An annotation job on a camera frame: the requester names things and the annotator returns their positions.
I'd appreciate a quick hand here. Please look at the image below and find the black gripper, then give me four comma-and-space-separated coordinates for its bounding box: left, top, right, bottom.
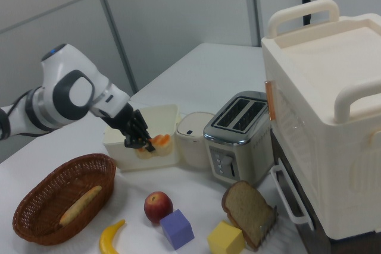
102, 102, 156, 152

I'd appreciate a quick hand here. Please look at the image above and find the orange glazed bread roll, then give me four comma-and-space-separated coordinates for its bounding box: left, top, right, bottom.
136, 134, 174, 160

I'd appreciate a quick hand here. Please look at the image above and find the yellow cube block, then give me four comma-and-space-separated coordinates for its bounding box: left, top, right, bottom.
207, 220, 246, 254

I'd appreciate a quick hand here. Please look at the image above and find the copper cabinet door handle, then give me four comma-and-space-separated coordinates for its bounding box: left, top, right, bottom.
264, 80, 276, 121

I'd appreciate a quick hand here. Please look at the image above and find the long baguette bread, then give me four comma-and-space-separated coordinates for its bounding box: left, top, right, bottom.
59, 185, 103, 226

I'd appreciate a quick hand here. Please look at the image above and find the purple cube block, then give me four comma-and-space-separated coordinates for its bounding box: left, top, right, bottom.
159, 208, 195, 250

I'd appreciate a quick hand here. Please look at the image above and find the yellow toy banana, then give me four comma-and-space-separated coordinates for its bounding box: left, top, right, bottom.
98, 219, 127, 254

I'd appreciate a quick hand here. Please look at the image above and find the small white lidded bin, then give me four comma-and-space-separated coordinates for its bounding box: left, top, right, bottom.
176, 111, 216, 169

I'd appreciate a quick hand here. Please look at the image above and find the brown woven wicker basket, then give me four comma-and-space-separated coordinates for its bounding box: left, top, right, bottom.
12, 153, 117, 246

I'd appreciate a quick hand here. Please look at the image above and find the white cabinet drawer handle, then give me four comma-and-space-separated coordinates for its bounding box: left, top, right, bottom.
270, 165, 315, 225

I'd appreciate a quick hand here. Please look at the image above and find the silver two-slot toaster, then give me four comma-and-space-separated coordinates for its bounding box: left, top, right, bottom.
202, 90, 273, 188

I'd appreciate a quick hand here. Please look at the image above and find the red toy apple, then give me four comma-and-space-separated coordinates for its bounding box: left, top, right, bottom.
143, 191, 174, 225

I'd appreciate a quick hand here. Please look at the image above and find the large cream toy cabinet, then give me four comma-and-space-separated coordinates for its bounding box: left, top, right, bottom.
261, 0, 381, 242

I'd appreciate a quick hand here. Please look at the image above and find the brown bread slice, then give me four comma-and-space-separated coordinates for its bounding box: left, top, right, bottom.
221, 180, 274, 250

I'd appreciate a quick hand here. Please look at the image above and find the cream rectangular plastic container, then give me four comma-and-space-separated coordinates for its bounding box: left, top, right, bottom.
102, 104, 181, 173

